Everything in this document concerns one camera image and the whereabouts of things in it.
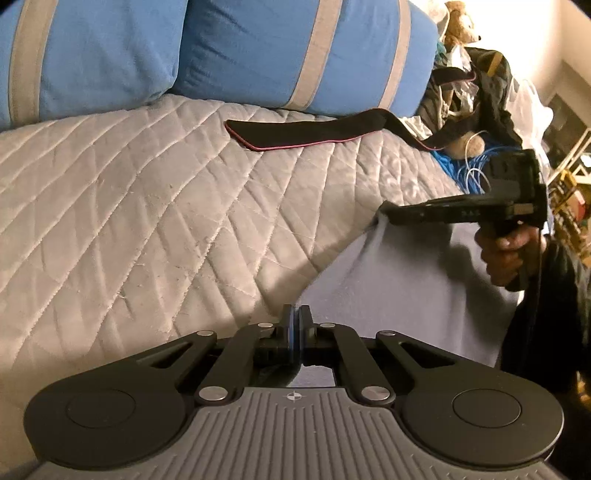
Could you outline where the grey cloth garment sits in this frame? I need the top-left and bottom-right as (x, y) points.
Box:
(297, 214), (518, 367)

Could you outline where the person's right hand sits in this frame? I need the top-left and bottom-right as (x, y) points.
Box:
(475, 223), (548, 293)

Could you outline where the dark green jacket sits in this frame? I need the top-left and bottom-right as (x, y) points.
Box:
(417, 47), (522, 151)

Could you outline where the brown teddy bear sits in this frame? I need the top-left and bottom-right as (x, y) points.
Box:
(444, 1), (485, 160)

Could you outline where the white quilted bedspread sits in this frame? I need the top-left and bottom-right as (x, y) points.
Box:
(1, 95), (458, 472)

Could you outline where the blue striped pillow far side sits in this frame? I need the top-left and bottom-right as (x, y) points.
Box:
(173, 1), (439, 117)

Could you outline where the blue striped pillow near headboard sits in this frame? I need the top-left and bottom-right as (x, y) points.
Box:
(1, 1), (187, 130)

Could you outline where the blue cable bundle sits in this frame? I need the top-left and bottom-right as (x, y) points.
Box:
(431, 147), (493, 195)

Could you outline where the black strap with red edge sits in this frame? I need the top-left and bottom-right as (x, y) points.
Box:
(223, 66), (486, 152)

